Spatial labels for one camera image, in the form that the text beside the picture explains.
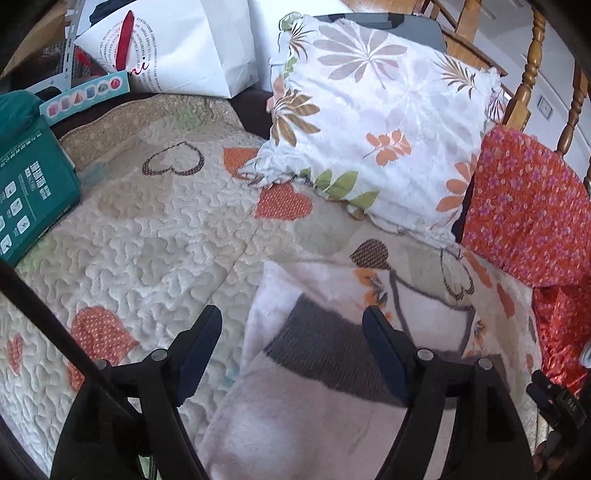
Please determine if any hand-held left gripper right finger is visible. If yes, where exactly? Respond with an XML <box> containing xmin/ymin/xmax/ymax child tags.
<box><xmin>362</xmin><ymin>305</ymin><xmax>532</xmax><ymax>480</ymax></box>

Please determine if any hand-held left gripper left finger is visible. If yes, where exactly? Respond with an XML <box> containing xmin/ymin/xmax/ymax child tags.
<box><xmin>50</xmin><ymin>305</ymin><xmax>223</xmax><ymax>480</ymax></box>

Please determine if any pale pink small garment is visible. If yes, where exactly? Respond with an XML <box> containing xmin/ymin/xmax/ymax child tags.
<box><xmin>196</xmin><ymin>261</ymin><xmax>509</xmax><ymax>480</ymax></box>

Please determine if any heart pattern quilted blanket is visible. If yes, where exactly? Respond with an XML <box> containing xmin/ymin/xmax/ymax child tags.
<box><xmin>0</xmin><ymin>92</ymin><xmax>550</xmax><ymax>480</ymax></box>

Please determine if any teal box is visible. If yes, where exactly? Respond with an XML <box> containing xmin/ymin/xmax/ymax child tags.
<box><xmin>0</xmin><ymin>91</ymin><xmax>83</xmax><ymax>269</ymax></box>

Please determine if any floral white pillow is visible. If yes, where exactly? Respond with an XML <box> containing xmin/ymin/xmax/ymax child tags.
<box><xmin>238</xmin><ymin>14</ymin><xmax>504</xmax><ymax>245</ymax></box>

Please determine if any light blue toy box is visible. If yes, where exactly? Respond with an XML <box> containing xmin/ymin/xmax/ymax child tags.
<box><xmin>39</xmin><ymin>70</ymin><xmax>130</xmax><ymax>126</ymax></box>

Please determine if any white paper bag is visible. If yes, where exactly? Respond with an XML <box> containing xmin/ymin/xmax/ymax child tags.
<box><xmin>74</xmin><ymin>0</ymin><xmax>259</xmax><ymax>100</ymax></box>

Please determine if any grey chair pad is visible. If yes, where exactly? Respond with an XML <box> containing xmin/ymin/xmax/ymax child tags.
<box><xmin>314</xmin><ymin>13</ymin><xmax>448</xmax><ymax>52</ymax></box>

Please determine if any perforated metal angle bar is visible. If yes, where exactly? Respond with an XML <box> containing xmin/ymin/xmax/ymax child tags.
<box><xmin>54</xmin><ymin>0</ymin><xmax>90</xmax><ymax>93</ymax></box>

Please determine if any wooden chair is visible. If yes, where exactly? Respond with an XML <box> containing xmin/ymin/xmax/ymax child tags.
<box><xmin>342</xmin><ymin>0</ymin><xmax>591</xmax><ymax>185</ymax></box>

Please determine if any cardboard box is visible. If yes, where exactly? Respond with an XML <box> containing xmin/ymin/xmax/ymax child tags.
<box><xmin>0</xmin><ymin>0</ymin><xmax>81</xmax><ymax>79</ymax></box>

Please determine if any black strap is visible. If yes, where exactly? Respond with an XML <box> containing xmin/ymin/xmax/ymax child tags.
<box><xmin>0</xmin><ymin>259</ymin><xmax>139</xmax><ymax>418</ymax></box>

